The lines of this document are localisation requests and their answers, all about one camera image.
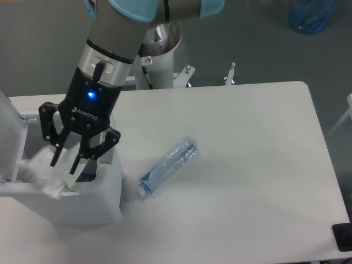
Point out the blue plastic bag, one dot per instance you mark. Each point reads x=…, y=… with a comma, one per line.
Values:
x=311, y=17

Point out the white plastic bag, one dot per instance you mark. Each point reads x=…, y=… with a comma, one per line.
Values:
x=51, y=180

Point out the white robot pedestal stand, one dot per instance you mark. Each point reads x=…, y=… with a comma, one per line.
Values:
x=153, y=67

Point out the clear plastic water bottle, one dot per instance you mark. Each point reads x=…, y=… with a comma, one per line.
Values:
x=178, y=156

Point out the white trash can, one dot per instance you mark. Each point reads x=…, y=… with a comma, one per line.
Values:
x=95, y=202

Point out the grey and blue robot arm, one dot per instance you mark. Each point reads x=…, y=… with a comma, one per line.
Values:
x=111, y=47

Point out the white trash can lid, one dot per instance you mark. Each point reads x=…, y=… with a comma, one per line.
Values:
x=14, y=130

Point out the blue packet in bin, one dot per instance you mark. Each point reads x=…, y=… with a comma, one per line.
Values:
x=85, y=177

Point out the black device at table edge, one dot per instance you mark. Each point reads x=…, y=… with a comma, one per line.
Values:
x=342, y=234

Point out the white frame at right edge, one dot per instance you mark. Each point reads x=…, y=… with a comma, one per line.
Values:
x=346, y=115

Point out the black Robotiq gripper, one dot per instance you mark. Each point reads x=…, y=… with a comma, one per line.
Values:
x=85, y=111

